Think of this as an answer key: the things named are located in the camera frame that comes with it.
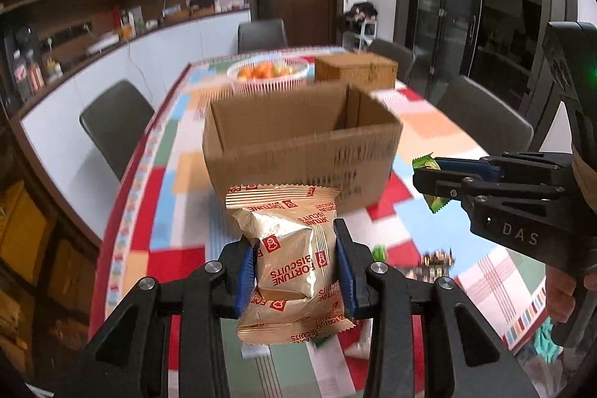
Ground person's right hand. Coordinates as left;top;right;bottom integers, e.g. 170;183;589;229
545;265;580;325

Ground dark shiny snack packets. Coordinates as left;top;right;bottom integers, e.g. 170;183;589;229
407;250;457;281

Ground dark grey chair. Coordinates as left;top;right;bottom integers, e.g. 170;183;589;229
79;80;156;182
237;19;288;54
436;75;535;154
368;38;416;85

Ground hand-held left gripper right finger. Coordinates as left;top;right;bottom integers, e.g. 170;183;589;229
332;218;537;398

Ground cluttered utility cart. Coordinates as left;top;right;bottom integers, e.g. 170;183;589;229
344;1;379;52

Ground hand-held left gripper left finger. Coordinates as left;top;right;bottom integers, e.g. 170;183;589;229
81;237;258;398

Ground large cardboard box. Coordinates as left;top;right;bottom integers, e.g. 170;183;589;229
203;82;404;212

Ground wooden side cabinet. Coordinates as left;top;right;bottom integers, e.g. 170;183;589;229
0;176;101;382

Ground pile of oranges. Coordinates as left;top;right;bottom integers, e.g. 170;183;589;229
237;61;301;81

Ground small brown cardboard box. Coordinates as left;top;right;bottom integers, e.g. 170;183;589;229
315;54;398;91

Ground teal cloth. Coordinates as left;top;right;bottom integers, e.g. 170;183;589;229
533;318;564;364

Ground light green snack packet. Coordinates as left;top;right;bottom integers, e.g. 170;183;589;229
412;153;449;213

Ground white base cabinets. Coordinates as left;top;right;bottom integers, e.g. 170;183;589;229
19;9;253;240

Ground gold biscuit packet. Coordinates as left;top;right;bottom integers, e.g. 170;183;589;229
236;288;356;345
225;184;342;302

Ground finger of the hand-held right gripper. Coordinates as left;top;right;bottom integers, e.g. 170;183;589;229
413;167;568;203
434;152;573;181

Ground white plastic basket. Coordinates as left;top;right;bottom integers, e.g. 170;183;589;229
227;57;311;97

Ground colourful patchwork tablecloth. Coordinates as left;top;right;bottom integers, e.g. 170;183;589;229
88;46;548;398

